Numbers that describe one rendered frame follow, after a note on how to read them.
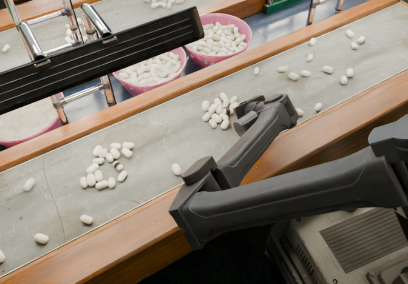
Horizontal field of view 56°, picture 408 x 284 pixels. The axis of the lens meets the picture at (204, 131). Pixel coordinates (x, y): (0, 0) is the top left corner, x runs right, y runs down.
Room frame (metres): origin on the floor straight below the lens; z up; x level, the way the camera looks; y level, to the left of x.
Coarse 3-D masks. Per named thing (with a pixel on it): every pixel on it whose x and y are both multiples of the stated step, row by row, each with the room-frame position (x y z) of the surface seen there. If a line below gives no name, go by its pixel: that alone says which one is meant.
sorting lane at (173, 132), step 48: (336, 48) 1.13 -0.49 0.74; (384, 48) 1.13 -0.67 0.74; (192, 96) 0.89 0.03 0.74; (240, 96) 0.89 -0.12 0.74; (336, 96) 0.88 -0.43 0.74; (96, 144) 0.70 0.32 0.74; (144, 144) 0.70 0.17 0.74; (192, 144) 0.69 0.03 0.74; (0, 192) 0.54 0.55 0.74; (48, 192) 0.54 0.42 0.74; (96, 192) 0.54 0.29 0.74; (144, 192) 0.53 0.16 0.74; (0, 240) 0.41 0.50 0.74; (48, 240) 0.40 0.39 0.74
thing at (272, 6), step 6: (270, 0) 1.46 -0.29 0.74; (276, 0) 1.50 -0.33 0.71; (282, 0) 1.50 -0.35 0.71; (288, 0) 1.51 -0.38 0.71; (294, 0) 1.53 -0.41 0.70; (300, 0) 1.55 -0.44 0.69; (264, 6) 1.46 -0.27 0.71; (270, 6) 1.46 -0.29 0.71; (276, 6) 1.48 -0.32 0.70; (282, 6) 1.50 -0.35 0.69; (288, 6) 1.51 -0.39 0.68; (264, 12) 1.46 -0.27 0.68; (270, 12) 1.46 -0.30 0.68
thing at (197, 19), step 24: (144, 24) 0.76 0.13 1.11; (168, 24) 0.77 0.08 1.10; (192, 24) 0.80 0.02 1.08; (72, 48) 0.67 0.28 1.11; (96, 48) 0.69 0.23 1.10; (120, 48) 0.70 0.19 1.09; (144, 48) 0.72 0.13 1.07; (168, 48) 0.74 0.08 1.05; (0, 72) 0.60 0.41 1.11; (24, 72) 0.61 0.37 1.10; (48, 72) 0.62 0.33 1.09; (72, 72) 0.64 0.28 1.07; (96, 72) 0.65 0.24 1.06; (0, 96) 0.56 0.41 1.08; (24, 96) 0.58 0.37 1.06; (48, 96) 0.59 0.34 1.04
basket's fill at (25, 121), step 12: (24, 108) 0.86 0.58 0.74; (36, 108) 0.86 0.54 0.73; (48, 108) 0.86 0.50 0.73; (0, 120) 0.81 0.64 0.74; (12, 120) 0.81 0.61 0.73; (24, 120) 0.81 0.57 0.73; (36, 120) 0.81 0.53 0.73; (48, 120) 0.81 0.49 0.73; (0, 132) 0.76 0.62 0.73; (12, 132) 0.76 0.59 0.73; (24, 132) 0.76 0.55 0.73
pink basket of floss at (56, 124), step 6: (60, 96) 0.89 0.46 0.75; (54, 120) 0.77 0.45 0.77; (48, 126) 0.75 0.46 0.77; (54, 126) 0.77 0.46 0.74; (60, 126) 0.81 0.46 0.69; (36, 132) 0.73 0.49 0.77; (42, 132) 0.74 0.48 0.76; (24, 138) 0.70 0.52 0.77; (30, 138) 0.72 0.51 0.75; (6, 144) 0.71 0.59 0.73; (12, 144) 0.71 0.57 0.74
